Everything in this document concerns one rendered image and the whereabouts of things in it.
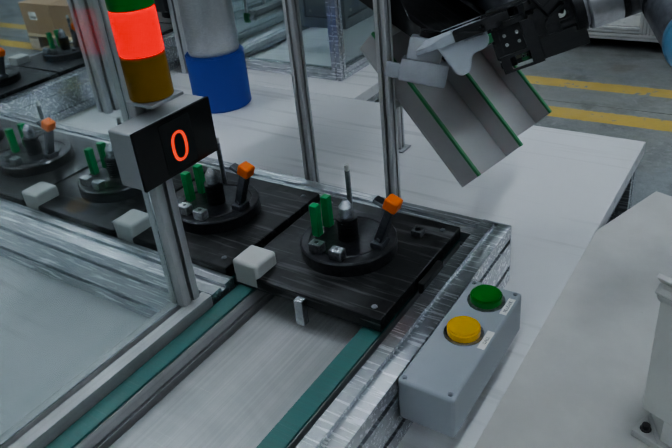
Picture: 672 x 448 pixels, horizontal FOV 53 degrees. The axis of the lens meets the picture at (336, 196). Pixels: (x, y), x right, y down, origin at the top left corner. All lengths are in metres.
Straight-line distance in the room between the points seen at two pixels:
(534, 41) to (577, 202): 0.49
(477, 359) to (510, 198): 0.56
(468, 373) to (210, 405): 0.31
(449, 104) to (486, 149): 0.10
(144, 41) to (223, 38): 1.04
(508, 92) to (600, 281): 0.40
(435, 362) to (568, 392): 0.20
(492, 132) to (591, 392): 0.46
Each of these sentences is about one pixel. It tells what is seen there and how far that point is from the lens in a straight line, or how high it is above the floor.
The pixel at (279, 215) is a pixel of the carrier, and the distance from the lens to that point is 1.09.
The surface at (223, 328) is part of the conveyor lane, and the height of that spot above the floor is 0.93.
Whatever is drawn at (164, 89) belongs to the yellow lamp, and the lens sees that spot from 0.79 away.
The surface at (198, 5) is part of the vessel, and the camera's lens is 1.78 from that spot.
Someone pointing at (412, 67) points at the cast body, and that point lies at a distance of 0.92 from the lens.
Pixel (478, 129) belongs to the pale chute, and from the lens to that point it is 1.18.
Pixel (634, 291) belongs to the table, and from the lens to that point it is 1.12.
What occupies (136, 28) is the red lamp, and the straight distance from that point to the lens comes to 0.76.
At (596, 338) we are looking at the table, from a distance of 1.02.
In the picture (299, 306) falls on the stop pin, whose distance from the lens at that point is 0.91.
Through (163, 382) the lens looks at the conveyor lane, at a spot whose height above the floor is 0.93.
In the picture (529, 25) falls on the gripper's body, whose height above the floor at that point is 1.27.
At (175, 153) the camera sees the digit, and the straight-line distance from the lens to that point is 0.81.
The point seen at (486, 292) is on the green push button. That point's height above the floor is 0.97.
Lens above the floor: 1.51
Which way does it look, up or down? 29 degrees down
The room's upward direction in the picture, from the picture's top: 6 degrees counter-clockwise
